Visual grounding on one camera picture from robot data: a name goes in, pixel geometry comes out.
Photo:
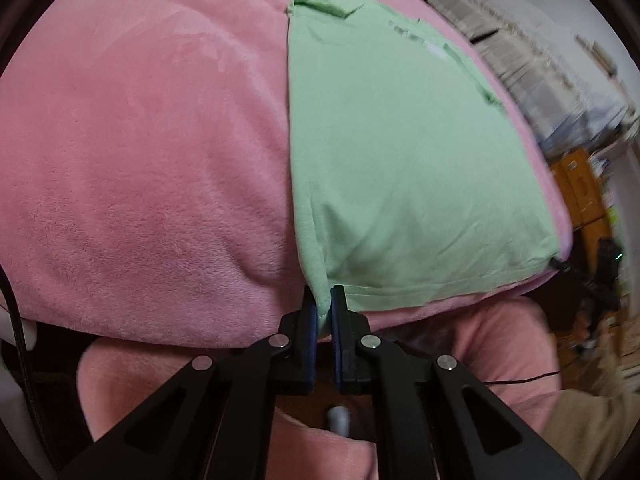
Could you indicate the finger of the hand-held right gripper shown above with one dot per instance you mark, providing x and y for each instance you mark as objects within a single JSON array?
[{"x": 559, "y": 263}]

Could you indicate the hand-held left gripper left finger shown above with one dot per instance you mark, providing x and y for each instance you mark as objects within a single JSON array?
[{"x": 300, "y": 355}]

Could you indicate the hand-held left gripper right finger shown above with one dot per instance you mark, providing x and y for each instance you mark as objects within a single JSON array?
[{"x": 347, "y": 355}]

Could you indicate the green t-shirt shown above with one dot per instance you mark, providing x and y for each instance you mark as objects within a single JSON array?
[{"x": 400, "y": 160}]

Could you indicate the person's right forearm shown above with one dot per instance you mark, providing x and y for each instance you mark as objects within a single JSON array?
[{"x": 595, "y": 435}]

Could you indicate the white plastic object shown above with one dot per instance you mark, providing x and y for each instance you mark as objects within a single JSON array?
[{"x": 340, "y": 420}]

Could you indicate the wooden drawer cabinet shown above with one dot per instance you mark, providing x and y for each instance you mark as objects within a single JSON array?
[{"x": 585, "y": 190}]

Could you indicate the lace covered furniture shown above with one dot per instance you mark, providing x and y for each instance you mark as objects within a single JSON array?
[{"x": 550, "y": 75}]

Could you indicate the books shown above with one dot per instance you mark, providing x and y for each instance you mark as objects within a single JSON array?
[{"x": 595, "y": 55}]

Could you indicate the pink bed blanket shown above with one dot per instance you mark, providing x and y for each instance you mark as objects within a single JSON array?
[{"x": 150, "y": 160}]

